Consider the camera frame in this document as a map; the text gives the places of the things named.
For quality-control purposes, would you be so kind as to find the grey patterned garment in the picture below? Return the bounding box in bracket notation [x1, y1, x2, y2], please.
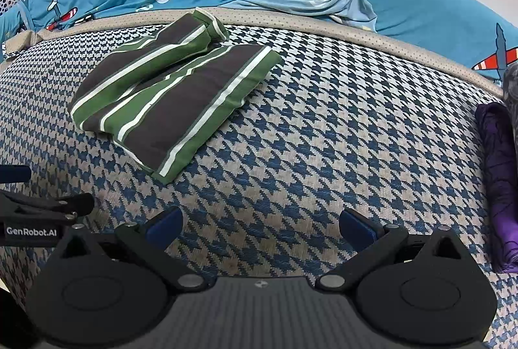
[501, 63, 518, 156]

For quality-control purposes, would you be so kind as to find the green grey striped t-shirt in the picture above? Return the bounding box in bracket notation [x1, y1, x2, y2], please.
[70, 8, 283, 186]

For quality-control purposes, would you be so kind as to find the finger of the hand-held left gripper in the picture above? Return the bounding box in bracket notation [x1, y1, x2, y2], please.
[0, 191, 96, 224]
[0, 166, 32, 185]

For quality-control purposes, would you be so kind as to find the light blue cloth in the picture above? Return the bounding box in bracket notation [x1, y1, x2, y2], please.
[238, 0, 378, 31]

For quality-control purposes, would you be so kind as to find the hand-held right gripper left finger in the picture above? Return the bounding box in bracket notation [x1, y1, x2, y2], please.
[52, 207, 209, 290]

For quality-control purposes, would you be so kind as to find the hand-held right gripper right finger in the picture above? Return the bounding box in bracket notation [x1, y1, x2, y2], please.
[315, 207, 472, 290]

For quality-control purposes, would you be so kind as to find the blue houndstooth mattress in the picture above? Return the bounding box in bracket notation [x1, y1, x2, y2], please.
[0, 6, 507, 349]

